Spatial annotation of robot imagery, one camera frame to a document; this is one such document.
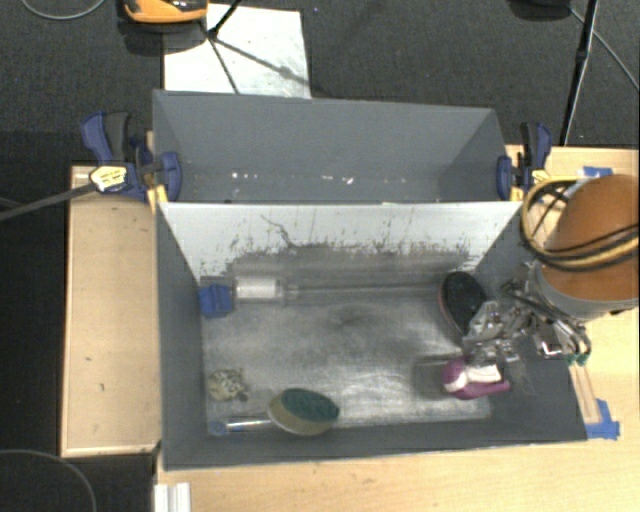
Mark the large clear tube blue cap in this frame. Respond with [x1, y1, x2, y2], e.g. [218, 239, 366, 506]
[198, 274, 442, 319]

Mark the black oval sponge red edge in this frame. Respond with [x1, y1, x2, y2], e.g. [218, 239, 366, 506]
[438, 271, 488, 338]

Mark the pale wood board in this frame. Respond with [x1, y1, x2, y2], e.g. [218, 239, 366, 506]
[59, 164, 163, 459]

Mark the small clear tube blue cap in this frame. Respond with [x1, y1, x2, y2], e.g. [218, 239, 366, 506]
[208, 417, 274, 437]

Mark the purple and white toy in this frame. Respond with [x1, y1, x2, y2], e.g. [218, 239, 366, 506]
[441, 356, 512, 401]

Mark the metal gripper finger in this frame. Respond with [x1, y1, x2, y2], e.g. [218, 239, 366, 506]
[486, 339, 522, 374]
[461, 300, 500, 369]

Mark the grey metal bin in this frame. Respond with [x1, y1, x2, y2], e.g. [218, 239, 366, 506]
[151, 88, 589, 472]

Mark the green and yellow oval sponge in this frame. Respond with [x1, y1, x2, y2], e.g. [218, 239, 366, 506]
[266, 387, 342, 438]

